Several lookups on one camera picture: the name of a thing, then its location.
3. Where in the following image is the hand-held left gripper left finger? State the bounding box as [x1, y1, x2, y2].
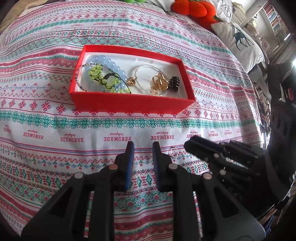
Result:
[21, 141, 135, 241]

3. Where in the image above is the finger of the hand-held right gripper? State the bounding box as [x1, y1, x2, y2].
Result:
[184, 136, 266, 186]

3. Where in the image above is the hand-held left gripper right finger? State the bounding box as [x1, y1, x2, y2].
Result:
[152, 141, 265, 241]

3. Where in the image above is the red jewelry box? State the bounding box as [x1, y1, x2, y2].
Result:
[69, 45, 196, 114]

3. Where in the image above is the black hair claw clip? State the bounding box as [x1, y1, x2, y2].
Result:
[169, 75, 181, 91]

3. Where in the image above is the multicolour thin bead bracelet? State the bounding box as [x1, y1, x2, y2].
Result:
[75, 62, 109, 92]

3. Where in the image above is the green bead bracelet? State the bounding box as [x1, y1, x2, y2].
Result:
[89, 65, 132, 94]

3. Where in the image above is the patterned woven tablecloth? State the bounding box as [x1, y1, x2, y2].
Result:
[0, 0, 266, 241]

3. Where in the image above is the white deer print pillow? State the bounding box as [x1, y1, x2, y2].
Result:
[211, 22, 266, 73]

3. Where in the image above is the bookshelf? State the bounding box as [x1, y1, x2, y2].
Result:
[261, 2, 285, 35]

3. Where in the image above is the orange plush toy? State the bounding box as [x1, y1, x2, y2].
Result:
[172, 0, 219, 29]

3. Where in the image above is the white circle print pillow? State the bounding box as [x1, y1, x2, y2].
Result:
[209, 0, 234, 22]

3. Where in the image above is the beige quilted blanket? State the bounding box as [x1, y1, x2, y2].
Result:
[0, 0, 26, 28]

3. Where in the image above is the silver chain bracelet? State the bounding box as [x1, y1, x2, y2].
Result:
[133, 65, 170, 97]

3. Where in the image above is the blue bead bracelet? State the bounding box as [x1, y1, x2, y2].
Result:
[89, 54, 130, 93]

